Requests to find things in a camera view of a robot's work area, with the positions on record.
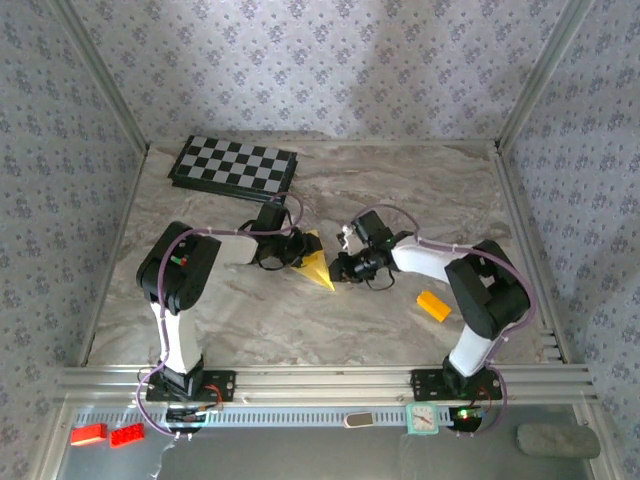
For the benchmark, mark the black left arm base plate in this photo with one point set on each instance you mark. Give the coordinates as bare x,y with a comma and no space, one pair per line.
222,385

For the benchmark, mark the black controller board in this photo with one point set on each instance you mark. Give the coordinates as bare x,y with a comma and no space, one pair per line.
465,419
185,419

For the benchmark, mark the black and white chessboard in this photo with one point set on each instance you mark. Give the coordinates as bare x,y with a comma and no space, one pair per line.
230,162

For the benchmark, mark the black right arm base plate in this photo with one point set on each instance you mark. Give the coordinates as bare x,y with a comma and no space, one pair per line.
425,382

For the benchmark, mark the aluminium front rail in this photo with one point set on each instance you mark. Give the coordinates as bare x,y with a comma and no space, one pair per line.
325,382

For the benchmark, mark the smooth red toy brick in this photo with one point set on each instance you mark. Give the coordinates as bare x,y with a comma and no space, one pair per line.
89,435

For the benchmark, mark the orange rectangular block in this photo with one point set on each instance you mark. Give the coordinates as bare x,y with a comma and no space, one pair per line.
434,306

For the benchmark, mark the yellow square paper sheet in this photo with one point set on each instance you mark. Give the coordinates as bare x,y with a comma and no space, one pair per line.
317,272

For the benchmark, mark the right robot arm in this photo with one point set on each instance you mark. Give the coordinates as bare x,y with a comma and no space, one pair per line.
480,295

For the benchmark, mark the aluminium side rail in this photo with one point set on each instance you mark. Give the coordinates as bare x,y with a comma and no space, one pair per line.
112,250
532,250

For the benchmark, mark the small teal clock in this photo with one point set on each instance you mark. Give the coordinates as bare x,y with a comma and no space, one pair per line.
422,419

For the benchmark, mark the studded red toy brick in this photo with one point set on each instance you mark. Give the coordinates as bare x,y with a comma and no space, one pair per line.
127,435

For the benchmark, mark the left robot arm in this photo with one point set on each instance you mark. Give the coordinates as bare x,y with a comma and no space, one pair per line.
175,280

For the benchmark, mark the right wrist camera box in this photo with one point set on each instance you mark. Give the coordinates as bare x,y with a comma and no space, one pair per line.
349,239

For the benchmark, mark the aluminium frame post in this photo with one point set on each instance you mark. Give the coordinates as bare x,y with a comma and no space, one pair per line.
542,75
100,75

